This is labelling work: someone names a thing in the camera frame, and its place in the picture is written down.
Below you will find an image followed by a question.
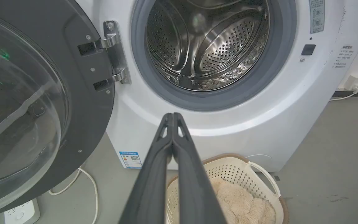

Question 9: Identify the white plug cable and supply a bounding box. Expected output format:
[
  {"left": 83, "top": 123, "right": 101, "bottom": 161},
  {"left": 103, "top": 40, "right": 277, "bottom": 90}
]
[{"left": 328, "top": 89, "right": 358, "bottom": 102}]

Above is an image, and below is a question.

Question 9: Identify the cream perforated laundry basket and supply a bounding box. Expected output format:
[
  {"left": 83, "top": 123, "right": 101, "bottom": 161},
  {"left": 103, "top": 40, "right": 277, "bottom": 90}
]
[{"left": 166, "top": 153, "right": 289, "bottom": 224}]

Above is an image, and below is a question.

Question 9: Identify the dark grey washing machine door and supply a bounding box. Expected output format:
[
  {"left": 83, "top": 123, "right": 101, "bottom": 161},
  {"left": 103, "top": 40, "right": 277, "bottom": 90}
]
[{"left": 0, "top": 0, "right": 115, "bottom": 218}]

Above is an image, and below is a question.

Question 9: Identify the white power cable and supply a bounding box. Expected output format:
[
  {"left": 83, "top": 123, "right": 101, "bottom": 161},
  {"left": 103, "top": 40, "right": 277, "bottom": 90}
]
[{"left": 48, "top": 167, "right": 99, "bottom": 224}]

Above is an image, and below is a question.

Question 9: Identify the white power strip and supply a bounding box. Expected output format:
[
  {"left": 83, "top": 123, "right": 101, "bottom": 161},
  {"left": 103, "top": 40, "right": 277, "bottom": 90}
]
[{"left": 4, "top": 199, "right": 40, "bottom": 224}]

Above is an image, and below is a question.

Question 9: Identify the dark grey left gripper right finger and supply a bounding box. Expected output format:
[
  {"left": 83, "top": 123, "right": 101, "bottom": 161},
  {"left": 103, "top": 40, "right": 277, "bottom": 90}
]
[{"left": 172, "top": 112, "right": 227, "bottom": 224}]

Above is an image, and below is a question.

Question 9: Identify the white front-load washing machine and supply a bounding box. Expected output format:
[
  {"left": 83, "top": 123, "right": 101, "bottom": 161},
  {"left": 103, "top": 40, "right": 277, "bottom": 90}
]
[{"left": 75, "top": 0, "right": 358, "bottom": 172}]

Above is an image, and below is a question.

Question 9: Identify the white wall socket plug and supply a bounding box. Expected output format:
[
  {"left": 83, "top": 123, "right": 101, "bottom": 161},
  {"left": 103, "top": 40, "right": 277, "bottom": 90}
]
[{"left": 344, "top": 75, "right": 358, "bottom": 91}]

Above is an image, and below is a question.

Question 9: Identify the beige fluffy towel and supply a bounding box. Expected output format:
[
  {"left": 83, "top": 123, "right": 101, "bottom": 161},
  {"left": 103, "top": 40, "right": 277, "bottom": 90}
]
[{"left": 209, "top": 177, "right": 276, "bottom": 224}]

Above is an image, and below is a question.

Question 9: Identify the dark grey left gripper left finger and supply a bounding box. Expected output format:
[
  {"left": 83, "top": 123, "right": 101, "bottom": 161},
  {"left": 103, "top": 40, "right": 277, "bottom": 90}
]
[{"left": 119, "top": 113, "right": 174, "bottom": 224}]

